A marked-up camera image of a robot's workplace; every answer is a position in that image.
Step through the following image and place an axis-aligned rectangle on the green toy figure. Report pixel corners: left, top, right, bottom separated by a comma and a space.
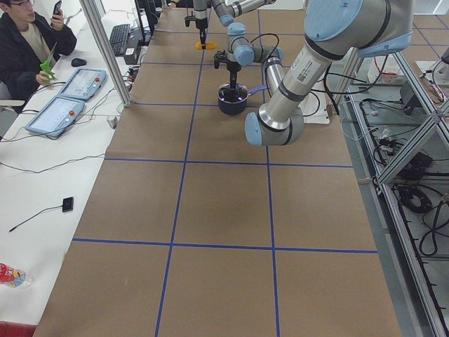
40, 60, 56, 84

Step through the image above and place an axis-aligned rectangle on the black small device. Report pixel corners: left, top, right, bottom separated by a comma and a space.
62, 197, 74, 213

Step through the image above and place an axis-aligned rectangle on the black smartphone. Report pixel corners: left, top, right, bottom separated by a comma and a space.
52, 0, 62, 17

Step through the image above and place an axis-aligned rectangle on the black keyboard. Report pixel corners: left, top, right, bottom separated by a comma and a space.
109, 24, 130, 56

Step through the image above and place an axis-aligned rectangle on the teach pendant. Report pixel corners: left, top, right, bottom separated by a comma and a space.
58, 67, 107, 102
25, 95, 85, 139

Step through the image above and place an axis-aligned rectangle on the glass lid purple knob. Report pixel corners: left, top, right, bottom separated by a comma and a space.
217, 83, 249, 103

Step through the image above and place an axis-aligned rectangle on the aluminium frame post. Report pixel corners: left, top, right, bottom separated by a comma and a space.
79, 0, 131, 107

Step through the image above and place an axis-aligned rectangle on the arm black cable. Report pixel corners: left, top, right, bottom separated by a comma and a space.
245, 33, 281, 67

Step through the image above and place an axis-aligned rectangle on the lower teach pendant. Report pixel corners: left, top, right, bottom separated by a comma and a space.
25, 95, 85, 139

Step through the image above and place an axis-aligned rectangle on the yellow corn cob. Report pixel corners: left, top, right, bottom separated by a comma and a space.
195, 42, 217, 50

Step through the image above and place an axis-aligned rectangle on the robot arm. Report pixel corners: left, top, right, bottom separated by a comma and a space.
228, 0, 414, 146
185, 0, 276, 50

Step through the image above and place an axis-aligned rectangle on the red plastic bottle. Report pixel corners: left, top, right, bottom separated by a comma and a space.
0, 263, 34, 289

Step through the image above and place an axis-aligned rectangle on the person in black jacket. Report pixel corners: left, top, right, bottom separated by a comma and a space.
1, 1, 77, 102

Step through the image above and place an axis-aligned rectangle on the upper teach pendant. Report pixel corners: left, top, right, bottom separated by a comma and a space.
58, 67, 107, 102

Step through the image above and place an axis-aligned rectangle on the blue saucepan with handle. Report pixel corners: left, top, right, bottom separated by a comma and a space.
217, 83, 268, 115

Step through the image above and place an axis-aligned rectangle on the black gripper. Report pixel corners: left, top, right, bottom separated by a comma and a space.
227, 60, 239, 90
196, 18, 207, 48

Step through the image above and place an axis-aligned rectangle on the black computer mouse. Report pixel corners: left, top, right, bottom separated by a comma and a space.
71, 58, 87, 67

